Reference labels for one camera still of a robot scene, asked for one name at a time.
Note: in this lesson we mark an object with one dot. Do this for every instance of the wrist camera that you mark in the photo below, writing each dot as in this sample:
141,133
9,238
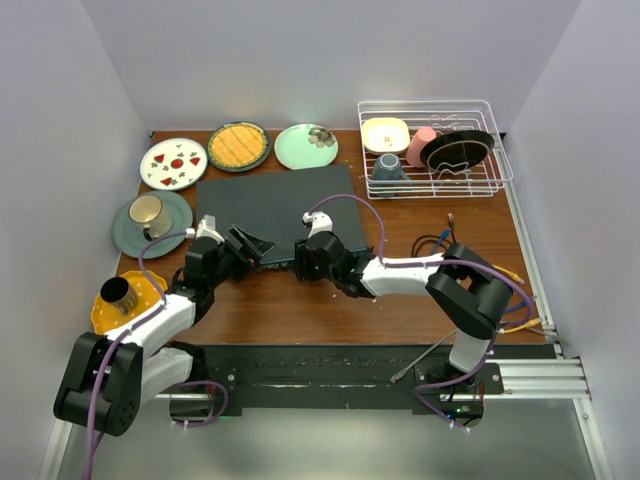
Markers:
317,222
207,226

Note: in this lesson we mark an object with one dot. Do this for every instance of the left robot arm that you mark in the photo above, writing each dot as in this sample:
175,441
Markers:
110,376

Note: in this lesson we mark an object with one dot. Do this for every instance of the cream ceramic mug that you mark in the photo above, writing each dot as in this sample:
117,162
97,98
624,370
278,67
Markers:
151,215

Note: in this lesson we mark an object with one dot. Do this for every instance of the white wire dish rack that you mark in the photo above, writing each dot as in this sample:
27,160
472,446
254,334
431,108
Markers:
444,116

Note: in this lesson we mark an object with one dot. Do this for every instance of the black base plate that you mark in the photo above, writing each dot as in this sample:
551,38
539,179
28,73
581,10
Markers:
347,376

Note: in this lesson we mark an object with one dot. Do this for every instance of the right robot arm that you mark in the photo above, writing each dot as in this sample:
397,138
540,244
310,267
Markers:
472,294

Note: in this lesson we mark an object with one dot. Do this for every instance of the yellow scalloped plate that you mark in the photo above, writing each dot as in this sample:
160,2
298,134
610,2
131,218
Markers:
105,317

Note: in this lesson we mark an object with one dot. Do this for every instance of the pink cup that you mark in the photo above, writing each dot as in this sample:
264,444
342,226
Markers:
420,139

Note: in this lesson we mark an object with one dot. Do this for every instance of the white strawberry pattern plate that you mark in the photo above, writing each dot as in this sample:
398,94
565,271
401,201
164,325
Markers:
174,164

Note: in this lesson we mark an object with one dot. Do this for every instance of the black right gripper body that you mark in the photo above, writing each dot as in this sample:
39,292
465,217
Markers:
308,270

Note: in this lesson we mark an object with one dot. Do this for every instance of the cream square bowl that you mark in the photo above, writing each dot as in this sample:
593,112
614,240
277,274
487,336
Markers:
382,135

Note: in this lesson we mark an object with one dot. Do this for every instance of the yellow woven pattern plate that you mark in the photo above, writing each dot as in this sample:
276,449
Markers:
238,147

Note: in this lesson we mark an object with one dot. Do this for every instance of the mint green flower plate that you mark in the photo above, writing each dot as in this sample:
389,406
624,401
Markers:
304,146

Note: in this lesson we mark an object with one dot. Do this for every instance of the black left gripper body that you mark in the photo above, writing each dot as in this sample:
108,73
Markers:
231,264

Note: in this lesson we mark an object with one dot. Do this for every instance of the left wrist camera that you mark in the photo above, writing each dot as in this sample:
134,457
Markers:
207,226

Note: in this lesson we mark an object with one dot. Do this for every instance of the grey green saucer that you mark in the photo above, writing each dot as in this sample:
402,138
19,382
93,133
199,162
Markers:
129,239

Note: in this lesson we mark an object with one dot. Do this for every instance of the grey blue mug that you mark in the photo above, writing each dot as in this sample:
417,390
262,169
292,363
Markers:
388,169

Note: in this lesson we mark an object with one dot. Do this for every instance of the black network switch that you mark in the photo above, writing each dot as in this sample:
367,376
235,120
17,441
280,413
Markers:
270,206

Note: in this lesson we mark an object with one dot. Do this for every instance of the dark bronze mug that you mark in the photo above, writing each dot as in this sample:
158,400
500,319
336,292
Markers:
118,292

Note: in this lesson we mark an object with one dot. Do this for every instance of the black round plate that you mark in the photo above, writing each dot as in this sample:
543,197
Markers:
457,151

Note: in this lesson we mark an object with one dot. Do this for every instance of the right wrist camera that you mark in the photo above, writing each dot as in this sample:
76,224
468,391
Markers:
317,222

